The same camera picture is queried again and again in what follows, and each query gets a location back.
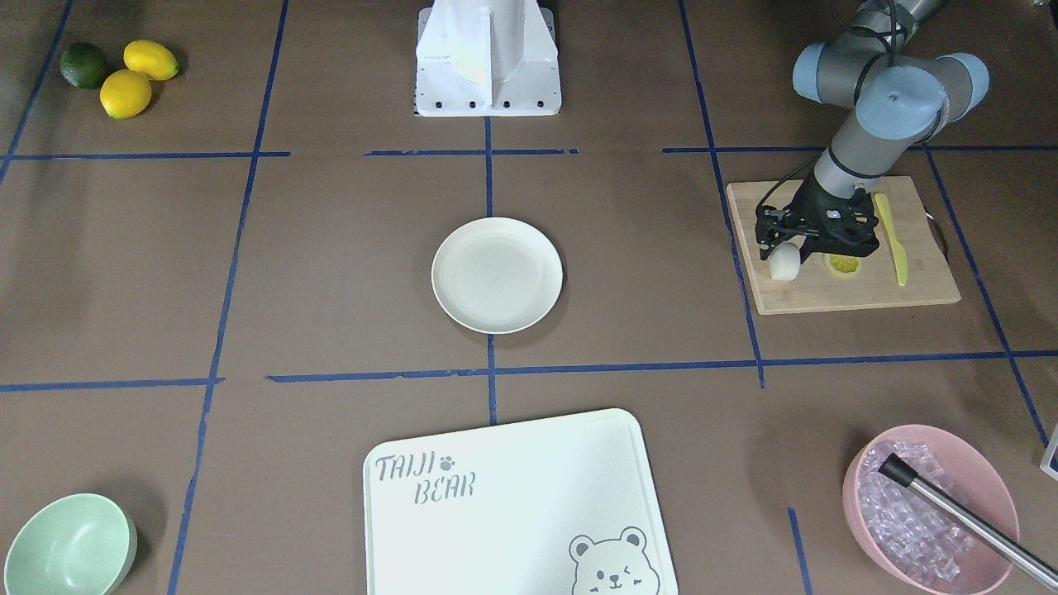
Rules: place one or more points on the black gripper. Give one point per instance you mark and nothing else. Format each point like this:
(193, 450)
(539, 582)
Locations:
(809, 206)

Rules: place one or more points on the white steamed bun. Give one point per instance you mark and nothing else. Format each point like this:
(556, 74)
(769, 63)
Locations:
(784, 262)

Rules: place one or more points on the cream round plate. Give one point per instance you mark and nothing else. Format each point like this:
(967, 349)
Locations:
(497, 275)

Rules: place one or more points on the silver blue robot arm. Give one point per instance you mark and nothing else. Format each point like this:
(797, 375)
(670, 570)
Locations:
(894, 102)

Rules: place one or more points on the white bear tray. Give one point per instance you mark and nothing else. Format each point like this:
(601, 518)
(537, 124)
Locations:
(561, 505)

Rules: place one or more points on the bottom lemon slice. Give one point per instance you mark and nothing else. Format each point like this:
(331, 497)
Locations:
(842, 266)

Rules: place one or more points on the yellow plastic knife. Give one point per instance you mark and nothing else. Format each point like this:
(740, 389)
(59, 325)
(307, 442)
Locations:
(898, 253)

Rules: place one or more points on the wooden cutting board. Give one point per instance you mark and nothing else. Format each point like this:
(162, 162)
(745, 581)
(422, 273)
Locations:
(930, 281)

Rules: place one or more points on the metal scoop black tip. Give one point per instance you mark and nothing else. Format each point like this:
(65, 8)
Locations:
(906, 476)

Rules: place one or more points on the pink bowl with ice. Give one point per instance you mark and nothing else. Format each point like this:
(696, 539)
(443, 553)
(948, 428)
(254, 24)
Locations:
(911, 539)

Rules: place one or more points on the white cup rack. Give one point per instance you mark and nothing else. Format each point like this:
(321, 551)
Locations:
(1048, 462)

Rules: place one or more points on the yellow lemon far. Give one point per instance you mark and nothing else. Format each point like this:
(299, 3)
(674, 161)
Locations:
(151, 58)

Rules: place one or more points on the yellow lemon near lime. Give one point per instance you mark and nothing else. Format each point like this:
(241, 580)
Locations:
(125, 93)

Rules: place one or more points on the green lime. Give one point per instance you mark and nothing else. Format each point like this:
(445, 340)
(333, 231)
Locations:
(84, 66)

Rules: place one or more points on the green bowl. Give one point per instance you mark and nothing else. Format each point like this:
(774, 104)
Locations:
(79, 544)

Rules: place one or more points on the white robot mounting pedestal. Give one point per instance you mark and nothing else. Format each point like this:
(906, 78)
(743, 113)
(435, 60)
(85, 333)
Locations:
(486, 59)

